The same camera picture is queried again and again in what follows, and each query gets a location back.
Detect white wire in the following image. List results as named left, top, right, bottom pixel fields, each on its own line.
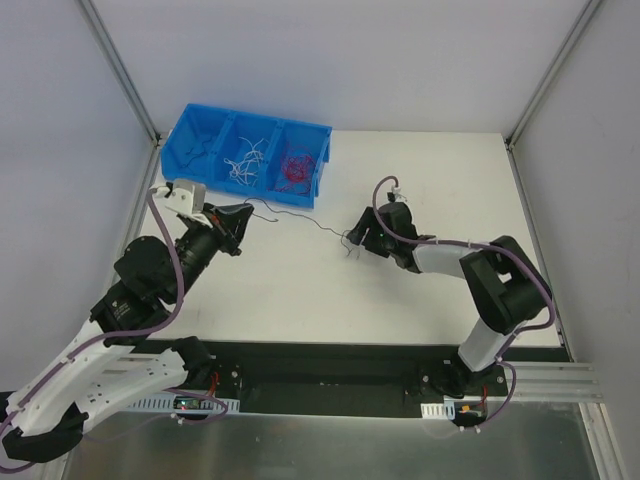
left=222, top=135, right=267, bottom=187

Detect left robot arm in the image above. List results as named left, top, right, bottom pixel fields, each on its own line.
left=1, top=204, right=254, bottom=472

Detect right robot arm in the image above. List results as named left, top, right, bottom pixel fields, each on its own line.
left=346, top=202, right=555, bottom=398

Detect blue compartment bin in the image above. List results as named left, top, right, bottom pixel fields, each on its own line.
left=161, top=103, right=332, bottom=209

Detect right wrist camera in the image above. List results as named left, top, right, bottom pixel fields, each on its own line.
left=387, top=186, right=407, bottom=202

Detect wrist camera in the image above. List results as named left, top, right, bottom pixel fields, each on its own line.
left=150, top=179, right=208, bottom=225
left=387, top=186, right=407, bottom=202

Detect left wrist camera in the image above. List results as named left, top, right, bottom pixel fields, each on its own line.
left=150, top=179, right=208, bottom=225

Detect red wires in bin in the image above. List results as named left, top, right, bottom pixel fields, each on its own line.
left=273, top=142, right=319, bottom=197

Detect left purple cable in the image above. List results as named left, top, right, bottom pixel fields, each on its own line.
left=0, top=187, right=234, bottom=474

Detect purple cable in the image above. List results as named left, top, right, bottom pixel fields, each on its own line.
left=0, top=187, right=234, bottom=474
left=372, top=175, right=556, bottom=441

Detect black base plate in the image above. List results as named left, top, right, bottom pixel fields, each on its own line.
left=180, top=341, right=507, bottom=418

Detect right aluminium frame post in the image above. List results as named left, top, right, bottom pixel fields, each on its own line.
left=505, top=0, right=606, bottom=151

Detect aluminium frame post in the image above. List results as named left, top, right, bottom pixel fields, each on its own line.
left=74, top=0, right=162, bottom=146
left=505, top=0, right=606, bottom=151

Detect left white cable duct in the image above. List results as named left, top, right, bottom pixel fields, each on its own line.
left=124, top=392, right=240, bottom=415

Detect white cable duct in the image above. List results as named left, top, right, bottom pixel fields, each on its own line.
left=420, top=401, right=456, bottom=421
left=124, top=392, right=240, bottom=415

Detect right white cable duct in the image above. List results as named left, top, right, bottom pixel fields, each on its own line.
left=420, top=401, right=456, bottom=421

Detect aluminium front rail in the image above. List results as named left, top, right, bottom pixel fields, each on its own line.
left=489, top=348, right=600, bottom=402

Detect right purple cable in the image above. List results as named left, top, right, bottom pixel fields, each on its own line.
left=372, top=175, right=556, bottom=441

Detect left aluminium frame post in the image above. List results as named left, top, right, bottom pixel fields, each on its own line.
left=74, top=0, right=162, bottom=146

